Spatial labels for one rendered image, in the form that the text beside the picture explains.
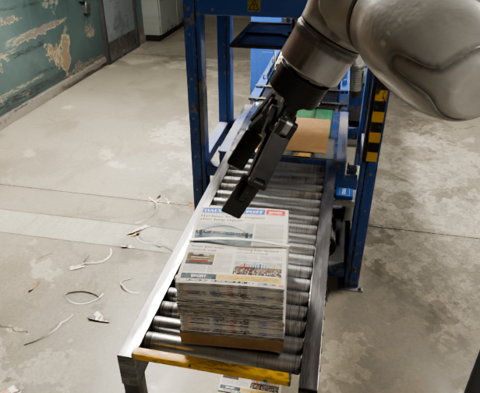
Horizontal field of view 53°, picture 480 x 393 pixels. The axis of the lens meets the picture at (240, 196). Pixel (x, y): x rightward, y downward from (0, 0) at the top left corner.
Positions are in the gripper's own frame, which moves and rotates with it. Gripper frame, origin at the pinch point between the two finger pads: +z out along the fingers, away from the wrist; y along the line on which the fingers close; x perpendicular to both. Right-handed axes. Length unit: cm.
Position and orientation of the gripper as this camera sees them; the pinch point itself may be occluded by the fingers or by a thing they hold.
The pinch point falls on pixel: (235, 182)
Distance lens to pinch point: 74.6
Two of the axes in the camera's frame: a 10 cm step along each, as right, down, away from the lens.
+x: -8.8, -4.1, -2.4
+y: 0.4, -5.6, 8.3
